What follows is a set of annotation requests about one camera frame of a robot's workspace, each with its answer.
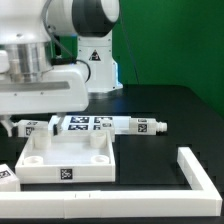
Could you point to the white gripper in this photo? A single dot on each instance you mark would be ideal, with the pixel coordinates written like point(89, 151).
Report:
point(62, 89)

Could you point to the white square tabletop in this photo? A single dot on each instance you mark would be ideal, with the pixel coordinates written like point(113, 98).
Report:
point(69, 157)

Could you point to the white marker base plate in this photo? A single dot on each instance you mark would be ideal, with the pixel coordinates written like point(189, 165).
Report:
point(78, 122)

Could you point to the white L-shaped fence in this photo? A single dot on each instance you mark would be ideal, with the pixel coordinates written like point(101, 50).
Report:
point(202, 199)

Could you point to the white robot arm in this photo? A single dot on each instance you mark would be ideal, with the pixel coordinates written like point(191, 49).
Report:
point(55, 55)

